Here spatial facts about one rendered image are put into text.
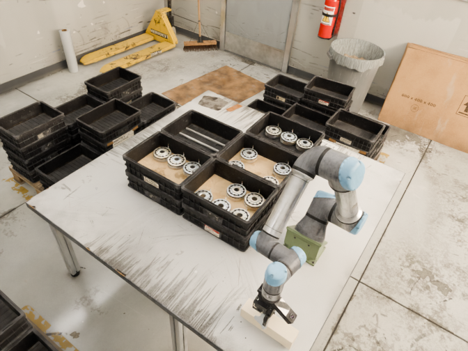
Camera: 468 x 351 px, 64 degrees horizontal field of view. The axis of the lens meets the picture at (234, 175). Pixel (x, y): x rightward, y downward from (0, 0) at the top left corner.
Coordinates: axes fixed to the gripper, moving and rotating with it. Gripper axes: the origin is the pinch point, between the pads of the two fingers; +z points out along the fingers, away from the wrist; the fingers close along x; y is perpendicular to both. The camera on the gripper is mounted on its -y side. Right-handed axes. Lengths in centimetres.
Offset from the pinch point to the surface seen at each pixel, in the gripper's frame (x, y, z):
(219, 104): -129, 121, 6
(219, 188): -44, 58, -7
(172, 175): -36, 85, -7
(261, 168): -72, 50, -7
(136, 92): -128, 212, 29
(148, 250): 2, 67, 6
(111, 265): 18, 74, 6
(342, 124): -200, 44, 28
